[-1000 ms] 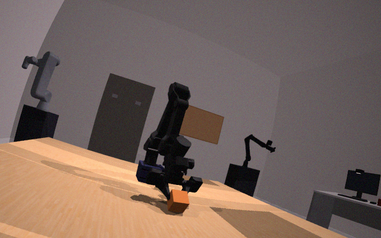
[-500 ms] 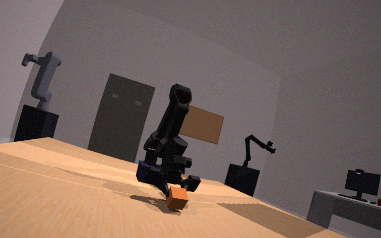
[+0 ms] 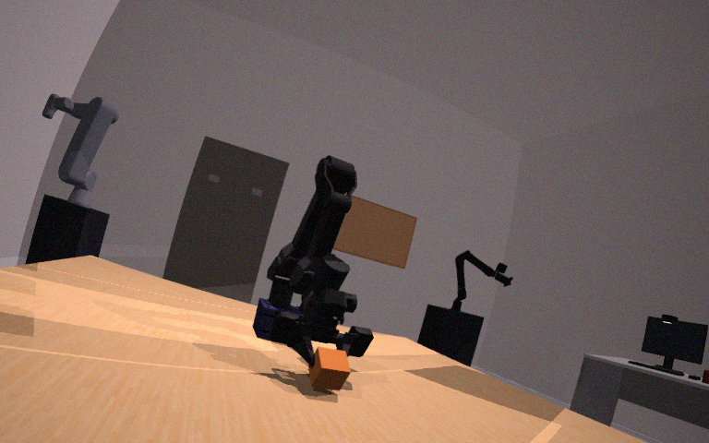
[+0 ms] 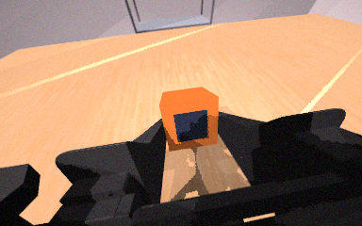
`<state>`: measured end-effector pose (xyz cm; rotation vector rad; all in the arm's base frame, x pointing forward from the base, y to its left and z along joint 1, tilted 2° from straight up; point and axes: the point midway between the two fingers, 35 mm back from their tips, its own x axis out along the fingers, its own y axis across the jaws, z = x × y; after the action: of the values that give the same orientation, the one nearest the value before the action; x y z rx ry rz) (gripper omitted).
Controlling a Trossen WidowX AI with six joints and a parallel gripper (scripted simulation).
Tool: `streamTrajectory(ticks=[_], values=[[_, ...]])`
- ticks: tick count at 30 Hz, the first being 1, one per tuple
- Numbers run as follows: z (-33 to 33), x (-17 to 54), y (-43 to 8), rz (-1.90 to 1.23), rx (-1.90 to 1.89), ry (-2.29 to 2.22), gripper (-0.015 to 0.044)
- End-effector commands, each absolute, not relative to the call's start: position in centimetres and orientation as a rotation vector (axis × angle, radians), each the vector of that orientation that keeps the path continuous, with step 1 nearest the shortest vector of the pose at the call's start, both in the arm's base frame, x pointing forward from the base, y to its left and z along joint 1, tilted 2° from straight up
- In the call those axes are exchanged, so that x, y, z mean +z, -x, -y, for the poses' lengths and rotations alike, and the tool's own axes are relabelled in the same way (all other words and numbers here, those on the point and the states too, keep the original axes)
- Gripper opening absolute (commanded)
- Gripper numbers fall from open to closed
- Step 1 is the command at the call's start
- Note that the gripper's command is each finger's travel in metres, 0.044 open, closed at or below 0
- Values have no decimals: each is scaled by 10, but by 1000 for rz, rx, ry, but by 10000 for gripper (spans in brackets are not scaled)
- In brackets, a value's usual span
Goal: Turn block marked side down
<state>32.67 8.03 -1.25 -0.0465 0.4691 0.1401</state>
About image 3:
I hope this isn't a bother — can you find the orange block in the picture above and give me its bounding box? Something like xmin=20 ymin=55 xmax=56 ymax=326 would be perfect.
xmin=308 ymin=346 xmax=351 ymax=391

